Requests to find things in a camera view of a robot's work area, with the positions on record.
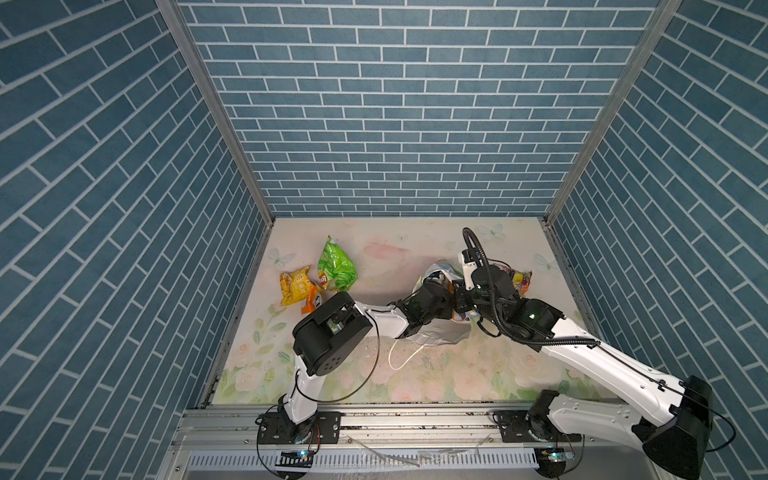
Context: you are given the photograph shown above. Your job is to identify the Fox's fruits candy bag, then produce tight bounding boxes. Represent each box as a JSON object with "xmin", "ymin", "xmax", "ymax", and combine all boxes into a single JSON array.
[{"xmin": 511, "ymin": 270, "xmax": 533, "ymax": 297}]

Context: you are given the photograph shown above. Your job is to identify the green floral paper bag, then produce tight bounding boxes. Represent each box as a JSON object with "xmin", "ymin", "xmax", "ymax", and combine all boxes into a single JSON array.
[{"xmin": 387, "ymin": 259, "xmax": 480, "ymax": 371}]

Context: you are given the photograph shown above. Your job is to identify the green snack bag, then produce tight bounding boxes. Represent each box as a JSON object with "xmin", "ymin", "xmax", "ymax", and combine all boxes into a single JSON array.
[{"xmin": 317, "ymin": 236, "xmax": 358, "ymax": 291}]

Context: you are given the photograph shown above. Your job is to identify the orange Fox's candy bag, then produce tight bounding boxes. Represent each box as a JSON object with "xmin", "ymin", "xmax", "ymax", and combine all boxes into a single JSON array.
[{"xmin": 301, "ymin": 284, "xmax": 323, "ymax": 315}]

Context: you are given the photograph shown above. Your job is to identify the yellow snack bag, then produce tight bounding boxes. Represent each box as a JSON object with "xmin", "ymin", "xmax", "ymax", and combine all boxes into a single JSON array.
[{"xmin": 279, "ymin": 266, "xmax": 315, "ymax": 306}]

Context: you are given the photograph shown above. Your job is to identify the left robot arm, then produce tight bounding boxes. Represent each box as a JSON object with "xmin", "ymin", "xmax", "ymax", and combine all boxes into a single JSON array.
[{"xmin": 280, "ymin": 278, "xmax": 455, "ymax": 425}]

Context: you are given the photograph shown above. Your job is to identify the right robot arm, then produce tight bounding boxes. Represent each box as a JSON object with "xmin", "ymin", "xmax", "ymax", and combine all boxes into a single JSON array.
[{"xmin": 462, "ymin": 261, "xmax": 713, "ymax": 479}]

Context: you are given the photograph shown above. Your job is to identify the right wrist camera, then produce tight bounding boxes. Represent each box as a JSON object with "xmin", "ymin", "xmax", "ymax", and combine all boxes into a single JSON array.
[{"xmin": 458, "ymin": 249, "xmax": 478, "ymax": 290}]

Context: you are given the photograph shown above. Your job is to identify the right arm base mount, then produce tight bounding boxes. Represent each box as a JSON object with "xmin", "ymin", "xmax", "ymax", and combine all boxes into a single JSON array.
[{"xmin": 490, "ymin": 410, "xmax": 583, "ymax": 445}]

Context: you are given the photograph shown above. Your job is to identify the white vented cable tray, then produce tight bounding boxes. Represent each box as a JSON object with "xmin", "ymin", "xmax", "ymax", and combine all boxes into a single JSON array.
[{"xmin": 186, "ymin": 447, "xmax": 539, "ymax": 473}]

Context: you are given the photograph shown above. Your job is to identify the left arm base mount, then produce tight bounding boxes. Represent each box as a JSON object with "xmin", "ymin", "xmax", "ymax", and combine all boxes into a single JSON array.
[{"xmin": 258, "ymin": 410, "xmax": 342, "ymax": 446}]

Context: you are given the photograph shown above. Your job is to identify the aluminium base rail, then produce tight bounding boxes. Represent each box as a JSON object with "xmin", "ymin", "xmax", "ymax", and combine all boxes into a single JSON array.
[{"xmin": 173, "ymin": 401, "xmax": 637, "ymax": 451}]

